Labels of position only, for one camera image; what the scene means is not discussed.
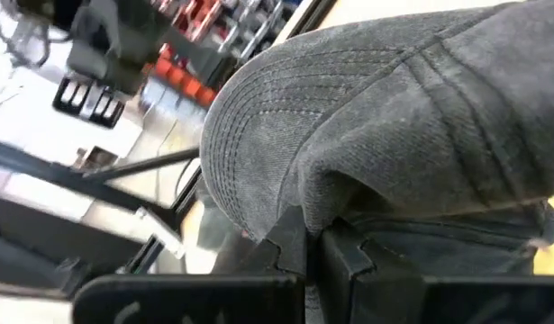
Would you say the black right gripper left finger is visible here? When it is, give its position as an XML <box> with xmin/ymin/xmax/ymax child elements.
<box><xmin>71</xmin><ymin>205</ymin><xmax>308</xmax><ymax>324</ymax></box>

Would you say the yellow translucent plastic bin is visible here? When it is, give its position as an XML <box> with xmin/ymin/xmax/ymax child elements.
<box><xmin>532</xmin><ymin>193</ymin><xmax>554</xmax><ymax>275</ymax></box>

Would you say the black metal table frame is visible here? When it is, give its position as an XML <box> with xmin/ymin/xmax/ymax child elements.
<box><xmin>0</xmin><ymin>0</ymin><xmax>339</xmax><ymax>276</ymax></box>

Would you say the black slotted grille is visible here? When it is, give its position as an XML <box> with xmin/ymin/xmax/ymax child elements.
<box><xmin>52</xmin><ymin>76</ymin><xmax>126</xmax><ymax>130</ymax></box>

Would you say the grey denim baseball cap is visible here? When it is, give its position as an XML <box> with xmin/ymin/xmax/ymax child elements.
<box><xmin>198</xmin><ymin>0</ymin><xmax>554</xmax><ymax>276</ymax></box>

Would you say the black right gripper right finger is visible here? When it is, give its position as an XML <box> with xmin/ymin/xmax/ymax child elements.
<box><xmin>319</xmin><ymin>218</ymin><xmax>554</xmax><ymax>324</ymax></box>

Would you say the orange storage rack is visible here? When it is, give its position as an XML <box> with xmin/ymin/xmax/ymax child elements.
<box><xmin>141</xmin><ymin>0</ymin><xmax>223</xmax><ymax>109</ymax></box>

